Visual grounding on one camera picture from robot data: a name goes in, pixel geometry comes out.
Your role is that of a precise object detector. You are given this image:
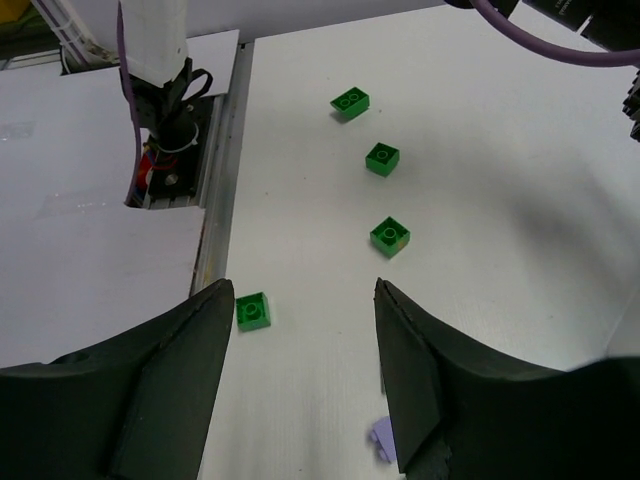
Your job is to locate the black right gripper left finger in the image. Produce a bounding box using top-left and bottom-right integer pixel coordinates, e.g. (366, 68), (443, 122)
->
(1, 279), (235, 479)

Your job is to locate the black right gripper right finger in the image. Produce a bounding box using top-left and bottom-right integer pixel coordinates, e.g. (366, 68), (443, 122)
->
(374, 279), (639, 479)

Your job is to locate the dark green lego front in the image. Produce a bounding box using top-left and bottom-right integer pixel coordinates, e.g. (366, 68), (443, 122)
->
(236, 292), (271, 332)

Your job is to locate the dark green lego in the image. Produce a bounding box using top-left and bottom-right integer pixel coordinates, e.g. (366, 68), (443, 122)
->
(236, 292), (271, 332)
(330, 87), (370, 121)
(365, 142), (400, 177)
(369, 217), (411, 259)

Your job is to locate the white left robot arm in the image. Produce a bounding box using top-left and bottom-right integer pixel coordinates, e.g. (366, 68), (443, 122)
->
(116, 1), (214, 154)

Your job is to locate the lilac small lego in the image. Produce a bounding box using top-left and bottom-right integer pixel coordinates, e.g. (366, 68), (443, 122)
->
(369, 416), (397, 463)

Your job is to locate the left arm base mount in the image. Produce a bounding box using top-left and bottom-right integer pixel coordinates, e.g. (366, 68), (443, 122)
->
(125, 95), (231, 210)

